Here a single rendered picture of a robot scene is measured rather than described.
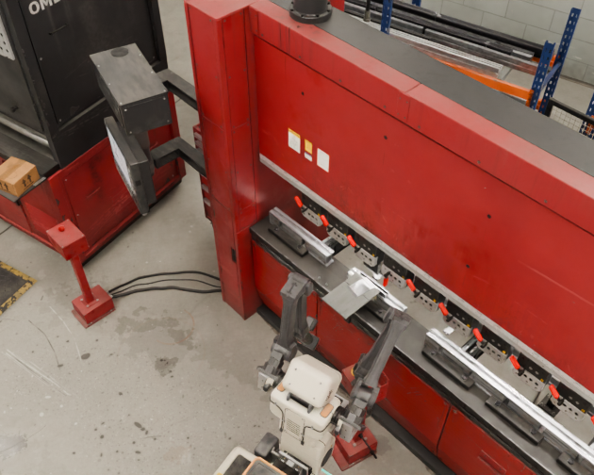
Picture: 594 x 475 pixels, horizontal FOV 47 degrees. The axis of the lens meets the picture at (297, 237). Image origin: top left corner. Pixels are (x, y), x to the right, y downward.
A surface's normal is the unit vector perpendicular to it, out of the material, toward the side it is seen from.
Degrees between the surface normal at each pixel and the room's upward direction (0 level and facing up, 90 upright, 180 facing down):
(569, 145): 0
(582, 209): 90
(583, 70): 90
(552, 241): 90
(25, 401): 0
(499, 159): 90
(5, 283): 0
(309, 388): 48
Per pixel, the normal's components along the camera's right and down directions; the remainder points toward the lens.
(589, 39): -0.56, 0.61
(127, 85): 0.00, -0.68
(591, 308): -0.73, 0.50
